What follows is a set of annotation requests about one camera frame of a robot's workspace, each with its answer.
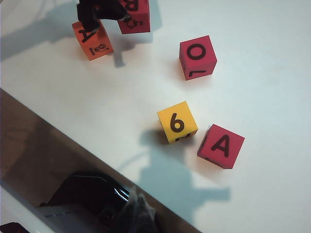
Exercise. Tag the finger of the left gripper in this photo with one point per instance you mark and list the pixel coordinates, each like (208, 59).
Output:
(114, 9)
(88, 19)

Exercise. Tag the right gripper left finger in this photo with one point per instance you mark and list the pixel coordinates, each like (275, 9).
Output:
(132, 213)

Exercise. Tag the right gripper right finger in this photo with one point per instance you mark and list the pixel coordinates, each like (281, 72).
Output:
(148, 218)

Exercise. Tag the red foam block letter L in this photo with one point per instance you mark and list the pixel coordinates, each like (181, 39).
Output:
(139, 18)

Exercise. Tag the orange foam block monkey print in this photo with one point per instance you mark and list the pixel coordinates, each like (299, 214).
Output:
(97, 46)

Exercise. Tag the red foam block letter A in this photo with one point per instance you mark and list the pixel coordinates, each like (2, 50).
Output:
(233, 157)

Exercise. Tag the red foam block letter O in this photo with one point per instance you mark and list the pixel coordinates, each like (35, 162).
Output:
(209, 60)

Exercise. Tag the yellow foam block letter H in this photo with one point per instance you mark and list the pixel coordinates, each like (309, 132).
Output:
(188, 116)

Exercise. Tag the black angular device housing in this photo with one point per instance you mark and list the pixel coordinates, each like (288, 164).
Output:
(80, 189)

